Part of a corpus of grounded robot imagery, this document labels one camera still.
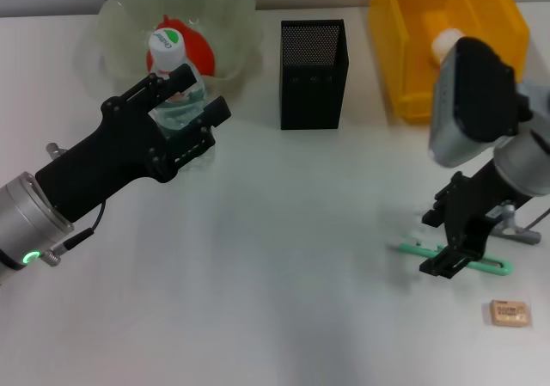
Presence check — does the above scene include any green utility knife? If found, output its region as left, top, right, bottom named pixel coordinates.
left=396, top=241, right=514, bottom=278

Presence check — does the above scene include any left gripper cable with plug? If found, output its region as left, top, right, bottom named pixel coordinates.
left=42, top=198, right=109, bottom=269

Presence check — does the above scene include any orange fruit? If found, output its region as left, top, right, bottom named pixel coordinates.
left=144, top=14, right=217, bottom=78

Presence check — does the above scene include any beige eraser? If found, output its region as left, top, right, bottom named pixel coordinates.
left=489, top=298, right=535, bottom=329

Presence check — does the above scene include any clear green-label water bottle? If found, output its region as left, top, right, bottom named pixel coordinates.
left=145, top=28, right=218, bottom=175

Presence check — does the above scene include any yellow plastic bin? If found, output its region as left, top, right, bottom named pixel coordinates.
left=368, top=0, right=531, bottom=125

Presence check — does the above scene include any right gripper cable with plug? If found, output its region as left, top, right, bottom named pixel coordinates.
left=525, top=206, right=550, bottom=233

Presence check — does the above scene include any translucent green fruit plate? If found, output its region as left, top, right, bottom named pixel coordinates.
left=76, top=0, right=266, bottom=104

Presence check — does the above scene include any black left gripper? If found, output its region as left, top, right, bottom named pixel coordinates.
left=34, top=63, right=232, bottom=224

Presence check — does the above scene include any white paper ball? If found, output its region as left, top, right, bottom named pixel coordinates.
left=431, top=28, right=463, bottom=67

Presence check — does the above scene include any grey marker pen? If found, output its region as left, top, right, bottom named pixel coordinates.
left=492, top=224, right=543, bottom=247

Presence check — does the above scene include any gripper cable with plug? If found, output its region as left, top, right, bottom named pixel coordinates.
left=525, top=206, right=550, bottom=233
left=42, top=198, right=109, bottom=269

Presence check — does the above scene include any black mesh pen holder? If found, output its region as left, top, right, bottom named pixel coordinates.
left=279, top=19, right=351, bottom=132

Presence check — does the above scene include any right silver mount clamp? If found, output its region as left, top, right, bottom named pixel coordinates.
left=499, top=205, right=517, bottom=235

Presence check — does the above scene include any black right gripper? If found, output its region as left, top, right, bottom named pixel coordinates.
left=419, top=156, right=524, bottom=281

